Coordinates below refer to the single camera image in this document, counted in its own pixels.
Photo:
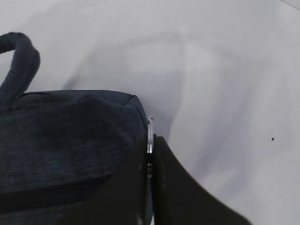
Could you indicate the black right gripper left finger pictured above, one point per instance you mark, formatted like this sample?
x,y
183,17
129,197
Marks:
x,y
124,199

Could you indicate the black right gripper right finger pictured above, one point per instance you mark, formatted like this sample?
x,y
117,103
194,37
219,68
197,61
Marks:
x,y
179,200

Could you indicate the dark navy insulated lunch bag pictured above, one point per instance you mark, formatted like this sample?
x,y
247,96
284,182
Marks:
x,y
57,148

